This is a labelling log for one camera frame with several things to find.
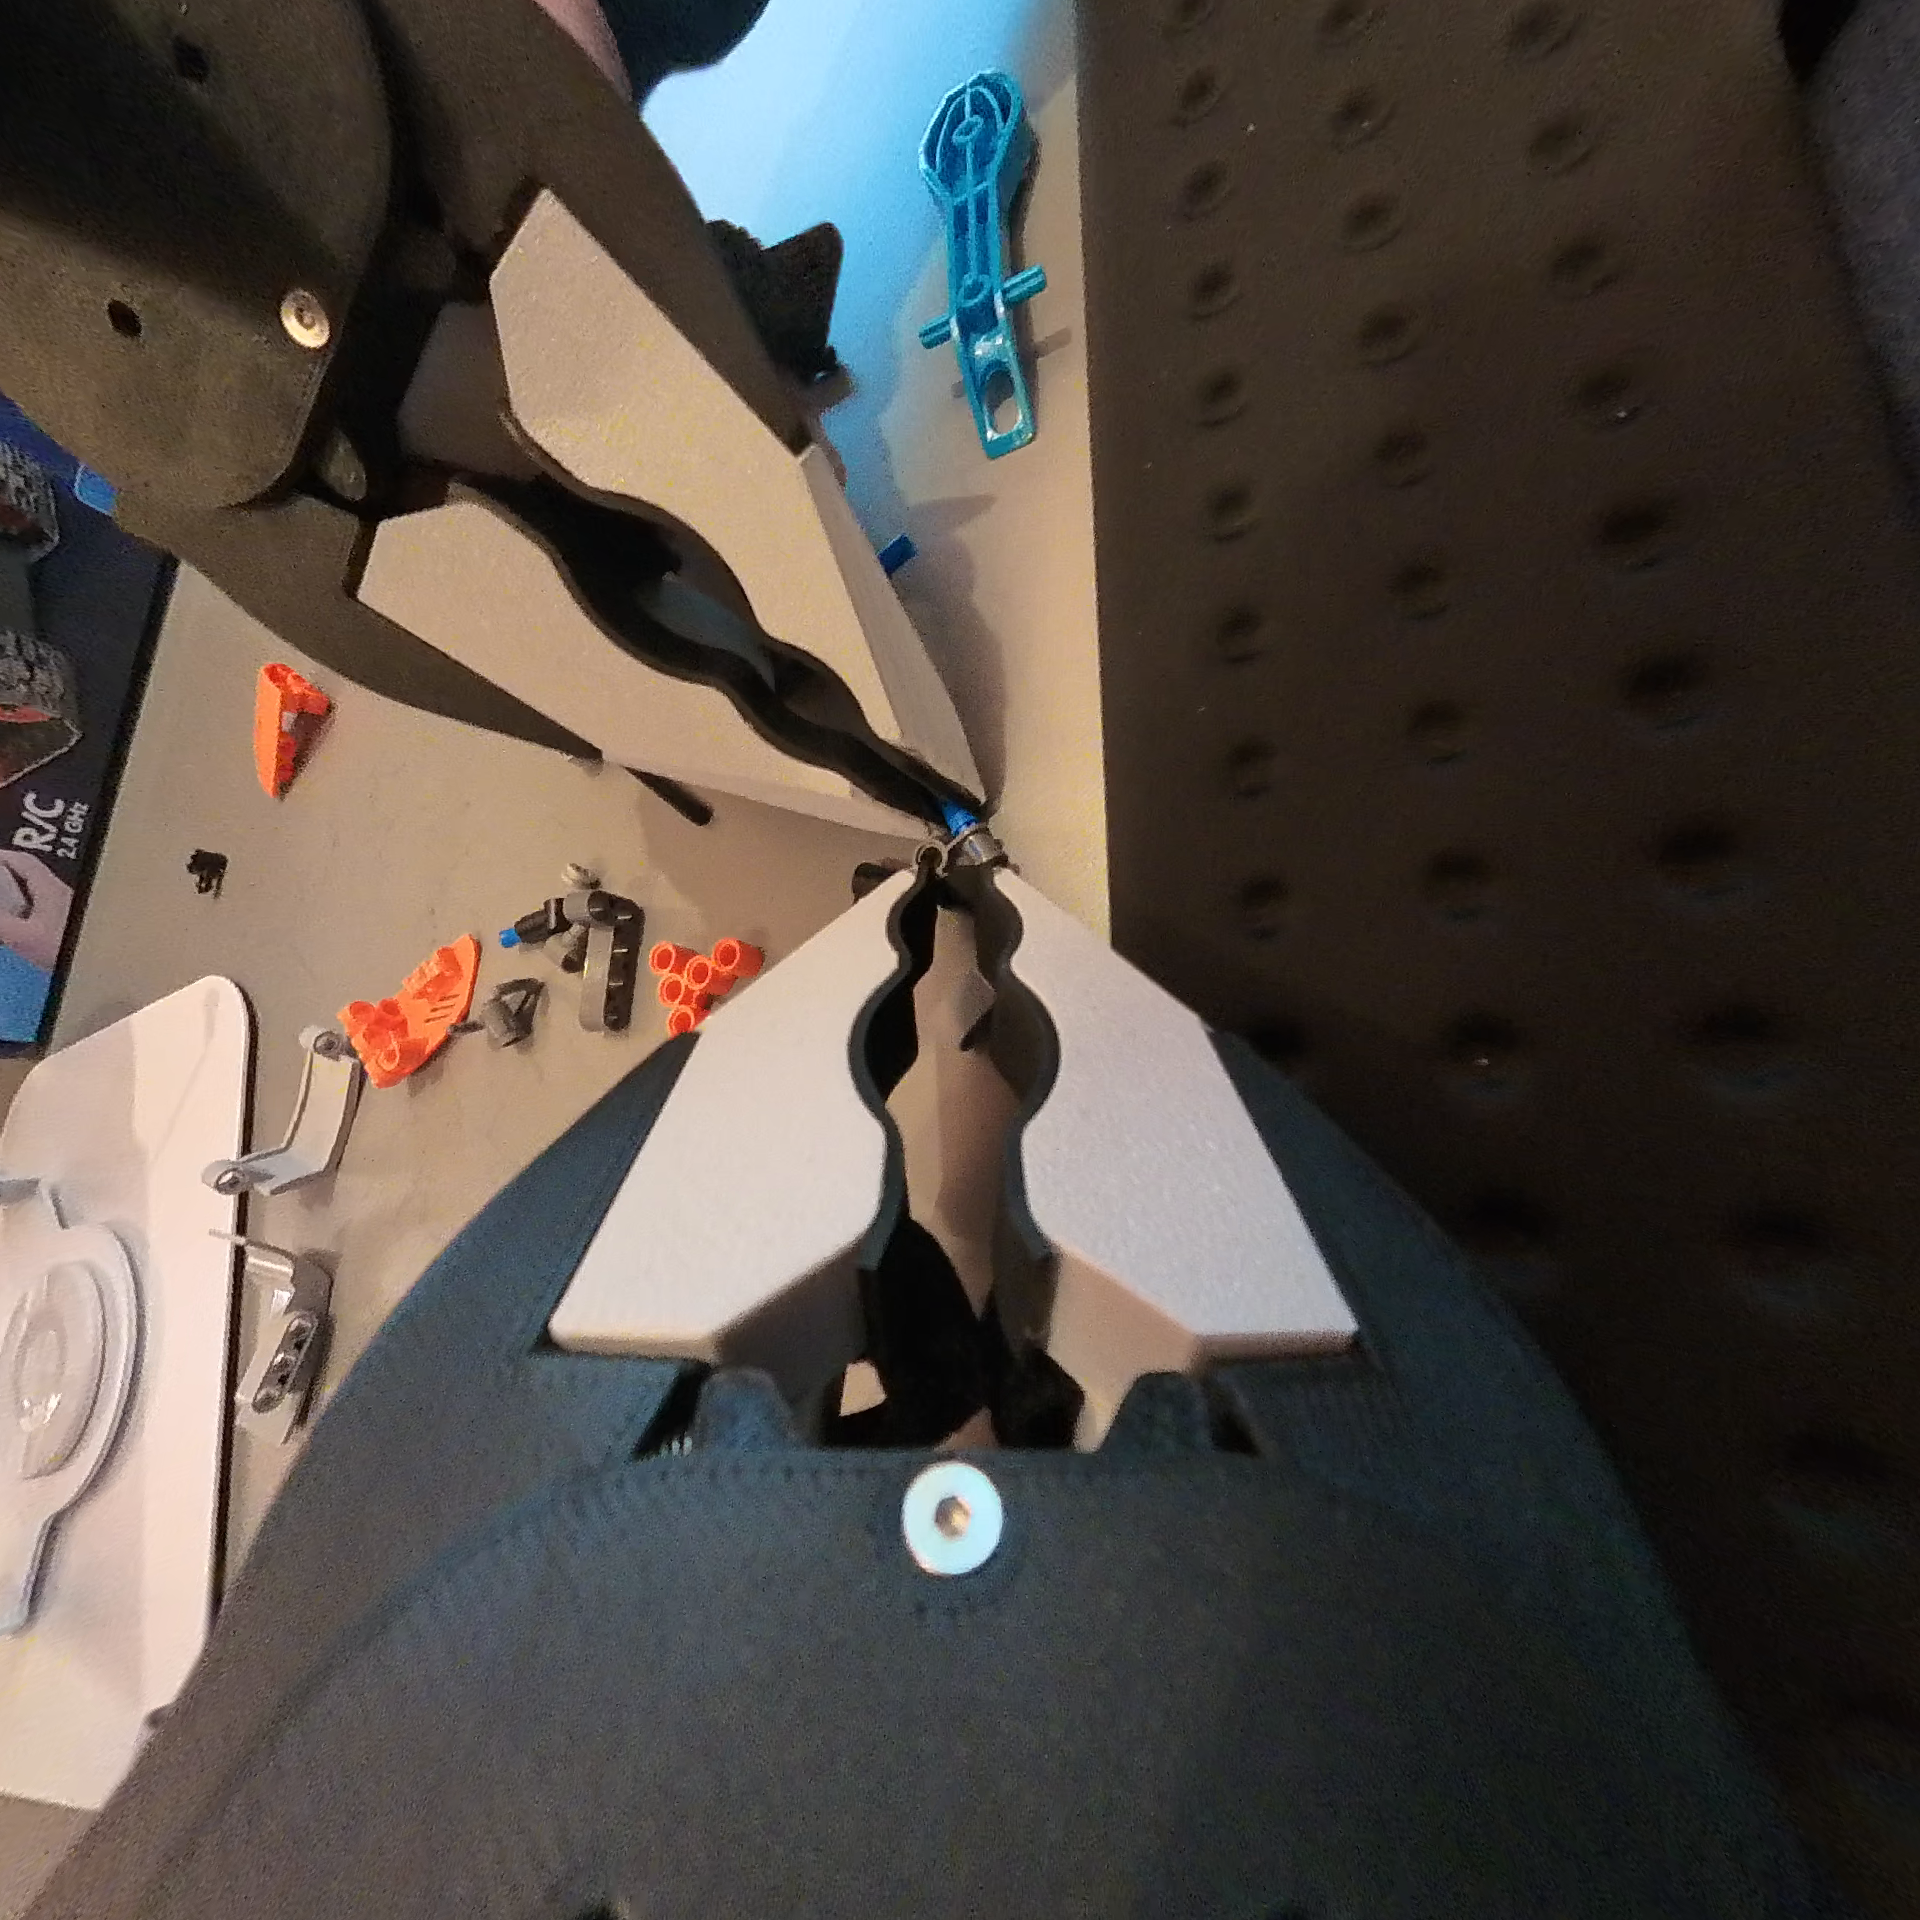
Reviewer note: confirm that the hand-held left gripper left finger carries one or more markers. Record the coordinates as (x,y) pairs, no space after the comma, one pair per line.
(722,1184)

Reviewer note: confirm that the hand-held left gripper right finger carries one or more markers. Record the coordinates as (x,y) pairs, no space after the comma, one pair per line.
(1184,1200)

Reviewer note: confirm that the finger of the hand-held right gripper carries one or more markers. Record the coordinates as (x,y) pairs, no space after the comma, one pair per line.
(494,602)
(644,374)

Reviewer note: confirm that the orange T-shaped connector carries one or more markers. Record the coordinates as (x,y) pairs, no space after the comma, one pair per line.
(696,976)

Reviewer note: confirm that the orange angled panel piece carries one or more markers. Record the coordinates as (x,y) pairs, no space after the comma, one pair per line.
(411,1002)
(284,727)

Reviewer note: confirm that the dark grey hook piece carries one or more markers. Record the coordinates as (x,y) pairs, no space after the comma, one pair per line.
(513,1017)

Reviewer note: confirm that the grey pin connector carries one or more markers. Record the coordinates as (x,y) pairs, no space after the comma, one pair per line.
(580,902)

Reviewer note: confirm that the black connector with blue pin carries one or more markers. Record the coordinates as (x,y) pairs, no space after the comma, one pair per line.
(530,920)

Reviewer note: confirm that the light blue separator tool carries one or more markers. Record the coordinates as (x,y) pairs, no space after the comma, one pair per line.
(977,223)

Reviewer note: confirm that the small black connector piece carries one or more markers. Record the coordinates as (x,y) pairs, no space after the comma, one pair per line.
(211,868)

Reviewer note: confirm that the blue printed cardboard box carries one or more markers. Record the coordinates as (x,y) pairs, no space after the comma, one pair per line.
(58,751)

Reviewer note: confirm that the black studded foam mat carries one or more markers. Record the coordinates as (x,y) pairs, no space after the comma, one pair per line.
(1502,751)

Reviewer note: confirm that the white stand with wooden tray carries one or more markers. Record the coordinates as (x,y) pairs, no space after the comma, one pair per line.
(138,1127)

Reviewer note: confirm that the person's torso in blue sweater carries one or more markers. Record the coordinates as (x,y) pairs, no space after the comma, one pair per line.
(1874,150)

